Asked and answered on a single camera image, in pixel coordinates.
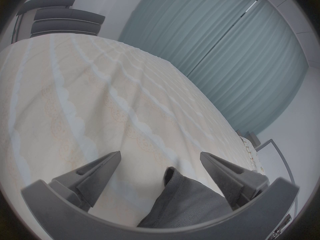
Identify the white printed pillow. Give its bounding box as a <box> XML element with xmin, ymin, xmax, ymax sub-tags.
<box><xmin>237</xmin><ymin>131</ymin><xmax>265</xmax><ymax>174</ymax></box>

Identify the black T-shirt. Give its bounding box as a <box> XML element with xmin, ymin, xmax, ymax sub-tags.
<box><xmin>137</xmin><ymin>166</ymin><xmax>233</xmax><ymax>229</ymax></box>

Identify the bed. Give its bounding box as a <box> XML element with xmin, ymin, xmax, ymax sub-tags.
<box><xmin>0</xmin><ymin>33</ymin><xmax>298</xmax><ymax>228</ymax></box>

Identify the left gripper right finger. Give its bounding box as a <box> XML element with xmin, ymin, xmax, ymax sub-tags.
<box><xmin>199</xmin><ymin>152</ymin><xmax>270</xmax><ymax>212</ymax></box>

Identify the grey bedside table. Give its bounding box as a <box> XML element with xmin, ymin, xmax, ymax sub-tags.
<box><xmin>236</xmin><ymin>130</ymin><xmax>261</xmax><ymax>147</ymax></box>

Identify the blue-green curtain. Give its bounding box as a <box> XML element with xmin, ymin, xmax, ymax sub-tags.
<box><xmin>117</xmin><ymin>0</ymin><xmax>262</xmax><ymax>76</ymax></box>
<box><xmin>187</xmin><ymin>0</ymin><xmax>308</xmax><ymax>136</ymax></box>

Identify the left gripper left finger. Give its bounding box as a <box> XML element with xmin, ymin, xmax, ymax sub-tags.
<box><xmin>51</xmin><ymin>150</ymin><xmax>122</xmax><ymax>212</ymax></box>

